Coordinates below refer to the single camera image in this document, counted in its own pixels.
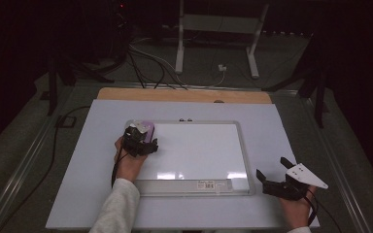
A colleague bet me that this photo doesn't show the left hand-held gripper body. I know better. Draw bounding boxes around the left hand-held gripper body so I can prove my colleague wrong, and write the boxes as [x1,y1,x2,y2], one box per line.
[121,119,153,158]

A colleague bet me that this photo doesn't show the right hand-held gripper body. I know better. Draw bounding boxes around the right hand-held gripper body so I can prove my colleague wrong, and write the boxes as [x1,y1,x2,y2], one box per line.
[261,162,329,202]

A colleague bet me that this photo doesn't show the black floor cables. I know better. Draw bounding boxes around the black floor cables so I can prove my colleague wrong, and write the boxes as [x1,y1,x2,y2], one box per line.
[126,40,189,90]

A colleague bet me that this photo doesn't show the purple and black whiteboard eraser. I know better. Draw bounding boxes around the purple and black whiteboard eraser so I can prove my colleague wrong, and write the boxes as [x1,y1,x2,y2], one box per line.
[139,120,156,144]

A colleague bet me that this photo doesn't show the grey metal stand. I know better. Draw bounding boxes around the grey metal stand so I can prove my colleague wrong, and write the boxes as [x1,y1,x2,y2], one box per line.
[174,0,270,80]

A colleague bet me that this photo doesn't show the white plug with cable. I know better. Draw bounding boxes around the white plug with cable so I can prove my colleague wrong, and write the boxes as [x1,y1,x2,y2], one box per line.
[187,63,228,88]

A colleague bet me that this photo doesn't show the person's left hand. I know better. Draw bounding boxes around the person's left hand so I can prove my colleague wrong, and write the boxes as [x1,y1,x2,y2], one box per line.
[114,135,149,184]

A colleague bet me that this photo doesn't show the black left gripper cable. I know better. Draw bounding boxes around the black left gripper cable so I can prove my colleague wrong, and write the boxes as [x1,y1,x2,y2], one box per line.
[0,105,126,233]

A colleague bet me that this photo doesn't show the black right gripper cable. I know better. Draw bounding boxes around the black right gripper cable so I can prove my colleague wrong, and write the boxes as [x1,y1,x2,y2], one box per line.
[305,187,344,233]

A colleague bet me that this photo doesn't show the black tripod stand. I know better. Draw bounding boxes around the black tripod stand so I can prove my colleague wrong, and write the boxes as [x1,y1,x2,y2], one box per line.
[261,33,331,129]
[46,52,115,117]

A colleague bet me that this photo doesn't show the person's right hand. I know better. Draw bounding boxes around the person's right hand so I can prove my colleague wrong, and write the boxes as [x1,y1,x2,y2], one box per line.
[278,184,318,229]

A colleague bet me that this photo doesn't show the black floor socket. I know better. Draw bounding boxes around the black floor socket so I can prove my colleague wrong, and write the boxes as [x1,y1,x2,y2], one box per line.
[55,115,78,128]

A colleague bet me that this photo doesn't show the white table sheet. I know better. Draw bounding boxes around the white table sheet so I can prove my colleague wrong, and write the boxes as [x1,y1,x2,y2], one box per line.
[45,98,322,231]

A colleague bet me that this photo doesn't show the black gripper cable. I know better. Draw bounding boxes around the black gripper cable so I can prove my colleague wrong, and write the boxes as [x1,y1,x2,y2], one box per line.
[0,105,126,233]
[305,187,344,233]

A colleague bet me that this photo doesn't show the silver framed whiteboard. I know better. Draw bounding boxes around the silver framed whiteboard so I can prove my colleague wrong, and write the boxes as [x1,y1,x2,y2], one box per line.
[122,119,255,198]

